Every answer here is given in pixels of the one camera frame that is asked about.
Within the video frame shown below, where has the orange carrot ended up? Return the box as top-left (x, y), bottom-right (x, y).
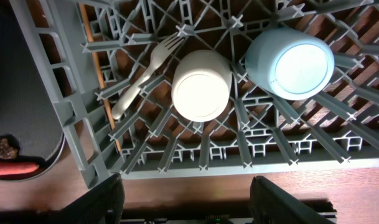
top-left (0, 161), bottom-right (39, 176)

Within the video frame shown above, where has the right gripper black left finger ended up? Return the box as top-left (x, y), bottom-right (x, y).
top-left (57, 174), bottom-right (125, 224)

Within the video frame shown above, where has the light blue cup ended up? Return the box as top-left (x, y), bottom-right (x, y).
top-left (245, 28), bottom-right (335, 100)

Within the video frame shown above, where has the white plastic fork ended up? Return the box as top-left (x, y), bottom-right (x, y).
top-left (111, 33), bottom-right (184, 120)

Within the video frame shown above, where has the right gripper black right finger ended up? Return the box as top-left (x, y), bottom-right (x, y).
top-left (250, 175), bottom-right (331, 224)

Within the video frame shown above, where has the brown food scrap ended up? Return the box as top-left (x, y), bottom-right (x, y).
top-left (0, 138), bottom-right (19, 159)

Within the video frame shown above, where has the grey dishwasher rack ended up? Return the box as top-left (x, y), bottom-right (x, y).
top-left (11, 1), bottom-right (379, 188)

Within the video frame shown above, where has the round black tray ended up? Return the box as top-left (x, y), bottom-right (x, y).
top-left (0, 1), bottom-right (66, 182)

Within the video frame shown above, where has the white paper cup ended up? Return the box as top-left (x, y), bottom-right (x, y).
top-left (171, 50), bottom-right (232, 122)

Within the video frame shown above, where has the wooden chopstick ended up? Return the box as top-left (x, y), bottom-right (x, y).
top-left (78, 2), bottom-right (122, 152)

